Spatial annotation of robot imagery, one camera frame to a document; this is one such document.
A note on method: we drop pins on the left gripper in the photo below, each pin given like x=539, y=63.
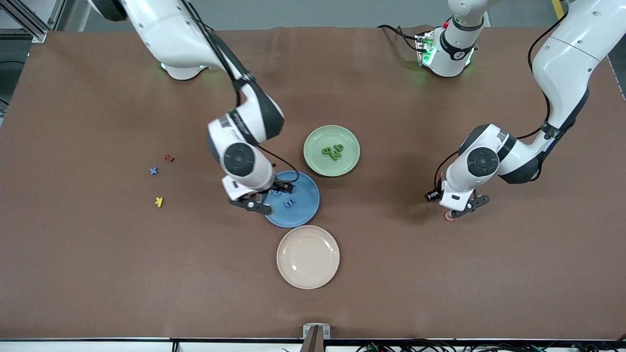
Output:
x=432, y=195

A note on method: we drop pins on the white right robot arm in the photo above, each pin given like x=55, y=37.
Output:
x=166, y=34

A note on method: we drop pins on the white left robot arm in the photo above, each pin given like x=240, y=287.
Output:
x=562, y=63

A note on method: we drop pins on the grey metal bracket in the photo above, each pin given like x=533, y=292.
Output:
x=316, y=331

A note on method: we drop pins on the aluminium frame profile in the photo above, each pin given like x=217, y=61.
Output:
x=29, y=24

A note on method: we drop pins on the blue plate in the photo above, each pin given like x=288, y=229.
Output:
x=303, y=215

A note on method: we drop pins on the green plate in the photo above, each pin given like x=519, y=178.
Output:
x=318, y=164

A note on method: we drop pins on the beige plate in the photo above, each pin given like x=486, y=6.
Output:
x=308, y=256

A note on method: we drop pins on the brown table mat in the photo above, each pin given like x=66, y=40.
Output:
x=98, y=274

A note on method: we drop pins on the blue foam letter m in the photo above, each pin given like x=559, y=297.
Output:
x=290, y=201

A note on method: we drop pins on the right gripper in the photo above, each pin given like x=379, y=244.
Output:
x=280, y=186

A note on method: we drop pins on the pink foam letter Q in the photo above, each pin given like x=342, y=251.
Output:
x=448, y=216

